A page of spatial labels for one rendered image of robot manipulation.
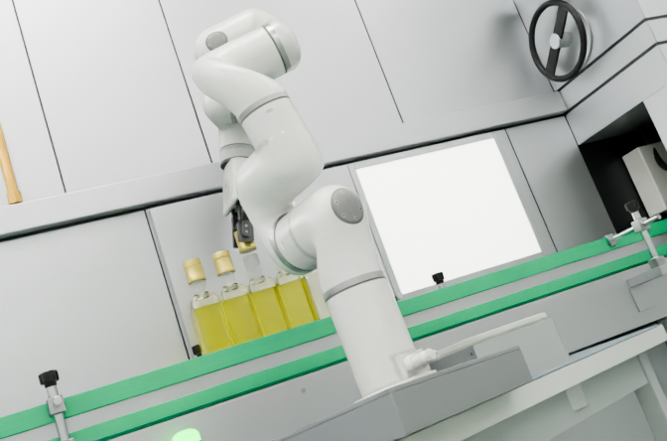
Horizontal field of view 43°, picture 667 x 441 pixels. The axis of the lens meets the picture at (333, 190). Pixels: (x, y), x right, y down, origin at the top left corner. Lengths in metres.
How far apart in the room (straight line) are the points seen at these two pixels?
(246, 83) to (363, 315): 0.38
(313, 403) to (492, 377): 0.43
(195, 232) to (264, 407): 0.49
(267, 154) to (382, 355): 0.33
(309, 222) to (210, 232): 0.62
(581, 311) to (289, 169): 0.88
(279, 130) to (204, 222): 0.61
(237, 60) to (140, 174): 0.60
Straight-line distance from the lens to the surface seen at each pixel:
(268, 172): 1.25
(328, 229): 1.19
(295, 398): 1.48
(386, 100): 2.11
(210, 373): 1.47
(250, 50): 1.33
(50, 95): 1.92
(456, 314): 1.76
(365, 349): 1.17
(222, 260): 1.64
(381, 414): 0.99
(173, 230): 1.79
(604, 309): 1.94
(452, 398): 1.06
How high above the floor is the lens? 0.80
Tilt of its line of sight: 14 degrees up
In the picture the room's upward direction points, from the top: 20 degrees counter-clockwise
